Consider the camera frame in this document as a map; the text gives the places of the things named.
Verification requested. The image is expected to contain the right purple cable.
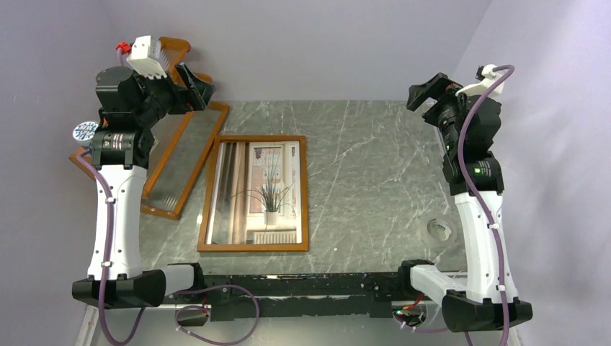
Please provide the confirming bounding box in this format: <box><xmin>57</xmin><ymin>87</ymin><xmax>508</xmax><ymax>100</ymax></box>
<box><xmin>398</xmin><ymin>64</ymin><xmax>517</xmax><ymax>346</ymax></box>

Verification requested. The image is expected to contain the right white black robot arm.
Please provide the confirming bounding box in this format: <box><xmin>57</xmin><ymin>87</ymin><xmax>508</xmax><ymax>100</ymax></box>
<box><xmin>396</xmin><ymin>64</ymin><xmax>532</xmax><ymax>333</ymax></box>

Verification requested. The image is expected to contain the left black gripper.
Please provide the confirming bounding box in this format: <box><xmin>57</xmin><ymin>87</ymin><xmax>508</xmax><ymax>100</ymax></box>
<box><xmin>133</xmin><ymin>62</ymin><xmax>215</xmax><ymax>128</ymax></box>

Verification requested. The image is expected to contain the purple cable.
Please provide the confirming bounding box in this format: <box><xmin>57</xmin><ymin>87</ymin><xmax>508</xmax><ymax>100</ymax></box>
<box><xmin>76</xmin><ymin>148</ymin><xmax>261</xmax><ymax>346</ymax></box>
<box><xmin>398</xmin><ymin>64</ymin><xmax>517</xmax><ymax>346</ymax></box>

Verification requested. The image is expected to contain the blue white round tin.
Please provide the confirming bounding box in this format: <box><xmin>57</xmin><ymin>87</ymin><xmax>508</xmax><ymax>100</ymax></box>
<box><xmin>72</xmin><ymin>121</ymin><xmax>99</xmax><ymax>148</ymax></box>

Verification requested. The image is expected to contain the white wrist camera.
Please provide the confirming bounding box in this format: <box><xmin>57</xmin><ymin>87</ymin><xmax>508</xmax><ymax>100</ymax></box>
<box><xmin>455</xmin><ymin>64</ymin><xmax>503</xmax><ymax>97</ymax></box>
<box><xmin>115</xmin><ymin>35</ymin><xmax>169</xmax><ymax>79</ymax></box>

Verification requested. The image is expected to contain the aluminium extrusion rail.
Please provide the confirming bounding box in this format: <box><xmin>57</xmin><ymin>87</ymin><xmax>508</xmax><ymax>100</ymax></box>
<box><xmin>75</xmin><ymin>306</ymin><xmax>99</xmax><ymax>346</ymax></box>

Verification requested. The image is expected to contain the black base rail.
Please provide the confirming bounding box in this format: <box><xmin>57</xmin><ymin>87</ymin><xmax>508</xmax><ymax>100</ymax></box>
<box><xmin>162</xmin><ymin>269</ymin><xmax>432</xmax><ymax>321</ymax></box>

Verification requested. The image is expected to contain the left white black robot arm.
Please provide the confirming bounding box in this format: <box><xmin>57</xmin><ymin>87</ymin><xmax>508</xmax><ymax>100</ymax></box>
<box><xmin>72</xmin><ymin>63</ymin><xmax>215</xmax><ymax>311</ymax></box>

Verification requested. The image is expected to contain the clear tape roll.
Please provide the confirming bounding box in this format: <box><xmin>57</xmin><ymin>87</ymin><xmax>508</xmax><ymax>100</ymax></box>
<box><xmin>419</xmin><ymin>215</ymin><xmax>458</xmax><ymax>248</ymax></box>

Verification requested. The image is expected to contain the plant photo print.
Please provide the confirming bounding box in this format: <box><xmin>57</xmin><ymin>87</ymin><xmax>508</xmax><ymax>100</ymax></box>
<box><xmin>205</xmin><ymin>141</ymin><xmax>303</xmax><ymax>246</ymax></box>

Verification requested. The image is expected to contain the wooden picture frame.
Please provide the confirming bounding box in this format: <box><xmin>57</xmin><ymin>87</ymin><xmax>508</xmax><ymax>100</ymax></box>
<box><xmin>196</xmin><ymin>135</ymin><xmax>310</xmax><ymax>253</ymax></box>

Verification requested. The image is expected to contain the orange wooden shelf rack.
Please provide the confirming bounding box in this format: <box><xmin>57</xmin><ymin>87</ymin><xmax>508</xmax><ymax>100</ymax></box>
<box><xmin>70</xmin><ymin>36</ymin><xmax>229</xmax><ymax>220</ymax></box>

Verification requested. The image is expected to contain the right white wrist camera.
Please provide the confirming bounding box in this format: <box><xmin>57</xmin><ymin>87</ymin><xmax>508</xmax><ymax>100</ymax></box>
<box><xmin>455</xmin><ymin>64</ymin><xmax>503</xmax><ymax>97</ymax></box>

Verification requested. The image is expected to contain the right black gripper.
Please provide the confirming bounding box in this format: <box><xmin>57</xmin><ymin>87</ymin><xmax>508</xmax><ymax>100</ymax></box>
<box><xmin>406</xmin><ymin>73</ymin><xmax>470</xmax><ymax>152</ymax></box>

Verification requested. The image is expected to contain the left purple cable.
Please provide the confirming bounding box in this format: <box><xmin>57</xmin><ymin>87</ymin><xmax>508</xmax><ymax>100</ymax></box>
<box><xmin>76</xmin><ymin>148</ymin><xmax>261</xmax><ymax>346</ymax></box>

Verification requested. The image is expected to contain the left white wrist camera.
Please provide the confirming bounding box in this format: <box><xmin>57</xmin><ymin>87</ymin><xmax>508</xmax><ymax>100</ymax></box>
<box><xmin>115</xmin><ymin>35</ymin><xmax>169</xmax><ymax>79</ymax></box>

